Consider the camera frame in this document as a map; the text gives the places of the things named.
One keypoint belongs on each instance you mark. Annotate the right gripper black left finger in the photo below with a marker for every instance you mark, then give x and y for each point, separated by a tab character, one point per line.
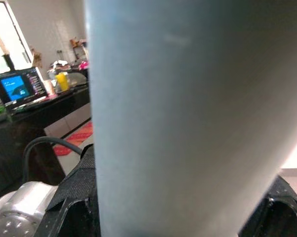
76	185

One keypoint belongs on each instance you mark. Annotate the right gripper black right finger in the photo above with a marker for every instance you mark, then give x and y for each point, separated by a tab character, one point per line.
286	217

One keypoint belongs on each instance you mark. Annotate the white plastic table leg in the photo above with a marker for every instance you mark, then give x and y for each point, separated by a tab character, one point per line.
175	123

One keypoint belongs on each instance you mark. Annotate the red floor mat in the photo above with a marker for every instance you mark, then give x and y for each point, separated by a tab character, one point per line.
76	138

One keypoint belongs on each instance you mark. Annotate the dark wooden counter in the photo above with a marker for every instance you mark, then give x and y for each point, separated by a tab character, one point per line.
19	138

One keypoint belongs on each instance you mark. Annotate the pale pink cup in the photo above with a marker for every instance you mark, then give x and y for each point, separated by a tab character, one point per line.
49	87

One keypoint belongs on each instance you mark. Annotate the open laptop with blue screen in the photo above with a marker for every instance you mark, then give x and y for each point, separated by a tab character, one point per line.
14	87

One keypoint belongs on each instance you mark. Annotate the bright pink item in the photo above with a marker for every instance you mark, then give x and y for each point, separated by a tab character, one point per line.
84	66

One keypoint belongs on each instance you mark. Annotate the brown decoration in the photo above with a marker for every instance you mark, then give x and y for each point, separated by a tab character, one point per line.
37	58

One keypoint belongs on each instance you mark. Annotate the bright window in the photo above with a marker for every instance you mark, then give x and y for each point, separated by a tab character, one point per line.
5	32

